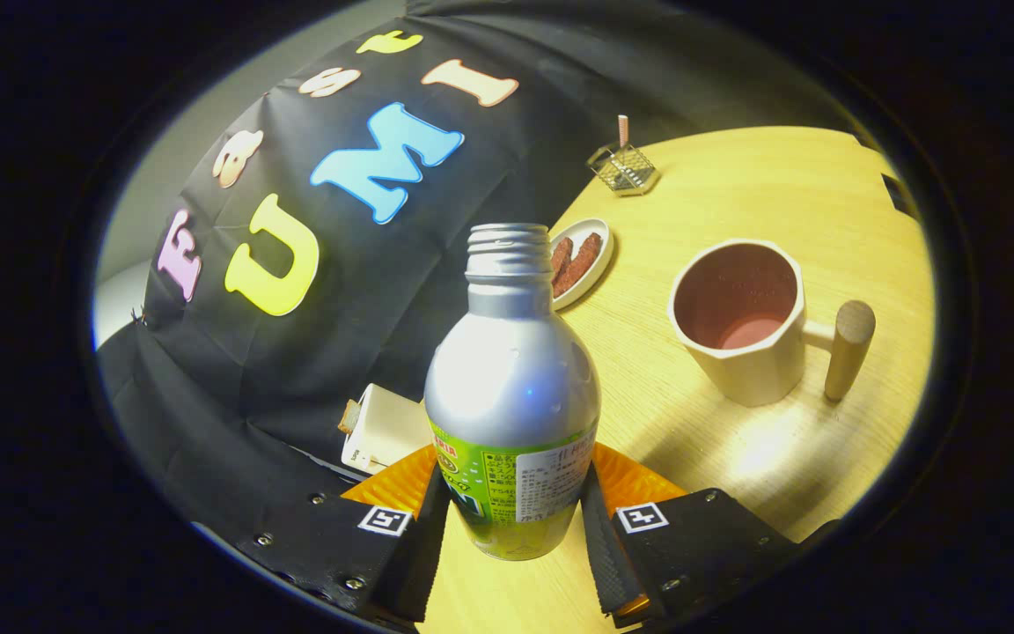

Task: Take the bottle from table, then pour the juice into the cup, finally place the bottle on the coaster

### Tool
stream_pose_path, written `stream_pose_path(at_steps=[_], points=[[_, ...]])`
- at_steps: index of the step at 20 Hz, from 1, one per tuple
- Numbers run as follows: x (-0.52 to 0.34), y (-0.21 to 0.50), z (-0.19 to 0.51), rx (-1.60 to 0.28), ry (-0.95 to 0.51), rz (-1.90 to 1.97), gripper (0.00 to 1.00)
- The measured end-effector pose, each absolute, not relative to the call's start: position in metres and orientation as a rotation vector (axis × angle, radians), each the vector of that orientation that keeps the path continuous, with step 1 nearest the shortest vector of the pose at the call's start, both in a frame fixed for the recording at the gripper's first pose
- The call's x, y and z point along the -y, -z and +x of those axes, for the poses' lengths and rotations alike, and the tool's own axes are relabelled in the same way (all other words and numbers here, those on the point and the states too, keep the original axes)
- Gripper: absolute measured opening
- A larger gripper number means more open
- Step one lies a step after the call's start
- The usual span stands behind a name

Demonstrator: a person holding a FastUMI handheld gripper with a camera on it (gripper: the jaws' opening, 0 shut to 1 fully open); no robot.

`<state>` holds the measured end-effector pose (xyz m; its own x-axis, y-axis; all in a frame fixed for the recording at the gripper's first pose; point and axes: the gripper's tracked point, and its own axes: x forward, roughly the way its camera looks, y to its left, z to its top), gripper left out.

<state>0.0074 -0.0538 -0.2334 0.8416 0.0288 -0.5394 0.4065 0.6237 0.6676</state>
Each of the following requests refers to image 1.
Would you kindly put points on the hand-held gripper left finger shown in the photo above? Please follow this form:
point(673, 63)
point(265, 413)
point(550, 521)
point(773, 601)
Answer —
point(331, 550)

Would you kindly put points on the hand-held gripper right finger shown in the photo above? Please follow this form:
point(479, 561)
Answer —
point(692, 546)

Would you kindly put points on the silver bottle with green label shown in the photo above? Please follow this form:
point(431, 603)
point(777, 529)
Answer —
point(511, 387)

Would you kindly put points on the light wooden table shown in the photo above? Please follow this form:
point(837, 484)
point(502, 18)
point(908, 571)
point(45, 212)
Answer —
point(736, 458)

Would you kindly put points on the toast slice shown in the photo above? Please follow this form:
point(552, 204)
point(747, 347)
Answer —
point(350, 416)

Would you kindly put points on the white toaster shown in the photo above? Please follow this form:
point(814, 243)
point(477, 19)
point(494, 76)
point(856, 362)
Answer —
point(393, 427)

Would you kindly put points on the black backdrop cloth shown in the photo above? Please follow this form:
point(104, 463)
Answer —
point(296, 352)

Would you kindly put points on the white oval plate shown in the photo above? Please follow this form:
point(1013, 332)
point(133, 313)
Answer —
point(599, 231)

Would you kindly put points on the pink straw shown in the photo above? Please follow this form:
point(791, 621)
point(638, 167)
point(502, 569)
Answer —
point(623, 130)

